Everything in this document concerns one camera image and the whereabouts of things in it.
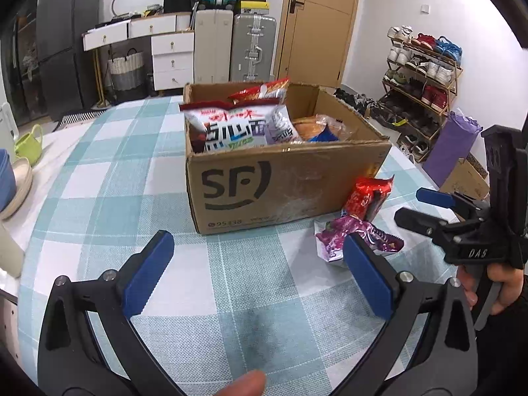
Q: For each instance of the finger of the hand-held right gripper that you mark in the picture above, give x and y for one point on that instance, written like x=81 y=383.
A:
x=433 y=196
x=416 y=219

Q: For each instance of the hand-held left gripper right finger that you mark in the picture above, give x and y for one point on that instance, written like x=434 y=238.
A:
x=367 y=276

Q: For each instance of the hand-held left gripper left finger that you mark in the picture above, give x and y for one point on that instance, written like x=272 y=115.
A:
x=148 y=274

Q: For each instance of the purple cartoon snack packet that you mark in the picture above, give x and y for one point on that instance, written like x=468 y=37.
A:
x=336 y=235

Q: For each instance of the small red snack packet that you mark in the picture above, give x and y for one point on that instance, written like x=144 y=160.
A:
x=365 y=196

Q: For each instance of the brown cardboard box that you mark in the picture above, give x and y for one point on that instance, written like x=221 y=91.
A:
x=288 y=185

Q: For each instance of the bread loaf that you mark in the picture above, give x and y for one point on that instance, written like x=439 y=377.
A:
x=311 y=126

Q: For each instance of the long purple white packet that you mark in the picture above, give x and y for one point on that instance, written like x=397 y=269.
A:
x=282 y=130

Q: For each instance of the white red noodle packet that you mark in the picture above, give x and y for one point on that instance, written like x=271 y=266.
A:
x=231 y=128

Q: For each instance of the red orange chips packet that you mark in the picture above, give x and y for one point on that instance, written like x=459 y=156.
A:
x=264 y=90

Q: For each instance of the person's right hand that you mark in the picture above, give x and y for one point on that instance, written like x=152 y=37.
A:
x=509 y=286

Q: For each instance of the person's left hand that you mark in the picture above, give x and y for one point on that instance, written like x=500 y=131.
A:
x=243 y=385

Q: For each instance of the flat cardboard sheet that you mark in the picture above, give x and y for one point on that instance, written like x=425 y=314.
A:
x=466 y=179

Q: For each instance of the purple bag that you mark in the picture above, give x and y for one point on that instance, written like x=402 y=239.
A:
x=451 y=148

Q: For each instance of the wooden shoe rack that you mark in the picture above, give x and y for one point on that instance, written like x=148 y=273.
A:
x=445 y=121

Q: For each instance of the checkered tablecloth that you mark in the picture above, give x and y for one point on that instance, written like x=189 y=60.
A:
x=123 y=173

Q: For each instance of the blue snack wrapper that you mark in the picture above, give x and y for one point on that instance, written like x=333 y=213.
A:
x=328 y=135

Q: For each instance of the pile of loose sneakers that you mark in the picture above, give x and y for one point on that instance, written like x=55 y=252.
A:
x=354 y=99

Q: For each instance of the rows of racked shoes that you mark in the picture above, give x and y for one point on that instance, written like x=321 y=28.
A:
x=433 y=70

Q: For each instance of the white plate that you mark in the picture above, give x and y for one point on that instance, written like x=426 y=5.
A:
x=22 y=185

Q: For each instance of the blue bowl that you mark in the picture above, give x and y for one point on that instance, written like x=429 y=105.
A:
x=6 y=181

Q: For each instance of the striped floor mat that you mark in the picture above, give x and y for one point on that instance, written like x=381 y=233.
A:
x=82 y=117

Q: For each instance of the green watering can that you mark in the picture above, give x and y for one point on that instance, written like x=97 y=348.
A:
x=29 y=150

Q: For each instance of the wooden door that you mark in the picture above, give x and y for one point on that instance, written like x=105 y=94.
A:
x=321 y=29

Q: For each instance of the woven laundry basket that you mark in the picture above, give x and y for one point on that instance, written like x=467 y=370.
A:
x=126 y=72

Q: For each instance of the white appliance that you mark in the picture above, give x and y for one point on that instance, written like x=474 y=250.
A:
x=7 y=121

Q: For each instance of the white drawer cabinet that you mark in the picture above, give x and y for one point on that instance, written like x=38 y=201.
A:
x=171 y=45

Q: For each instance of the silver suitcase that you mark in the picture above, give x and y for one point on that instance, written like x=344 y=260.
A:
x=253 y=49

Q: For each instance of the beige suitcase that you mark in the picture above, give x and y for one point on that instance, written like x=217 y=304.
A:
x=213 y=47

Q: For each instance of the black refrigerator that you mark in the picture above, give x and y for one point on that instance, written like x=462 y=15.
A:
x=68 y=41

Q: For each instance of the dark glass cabinet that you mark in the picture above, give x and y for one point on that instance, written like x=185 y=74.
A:
x=20 y=53

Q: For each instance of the yellow black shoe box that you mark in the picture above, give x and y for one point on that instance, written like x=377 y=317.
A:
x=255 y=7

